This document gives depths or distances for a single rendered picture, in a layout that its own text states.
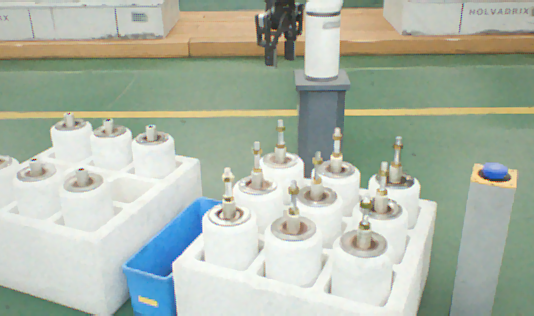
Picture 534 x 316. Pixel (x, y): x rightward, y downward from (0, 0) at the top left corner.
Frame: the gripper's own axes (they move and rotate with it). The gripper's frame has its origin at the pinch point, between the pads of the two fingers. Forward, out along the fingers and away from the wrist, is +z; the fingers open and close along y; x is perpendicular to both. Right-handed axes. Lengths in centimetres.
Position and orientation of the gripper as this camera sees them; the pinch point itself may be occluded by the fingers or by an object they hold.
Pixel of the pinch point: (280, 57)
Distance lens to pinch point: 108.6
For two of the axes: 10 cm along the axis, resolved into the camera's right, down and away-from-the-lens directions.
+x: 8.4, 2.2, -4.9
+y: -5.4, 3.7, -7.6
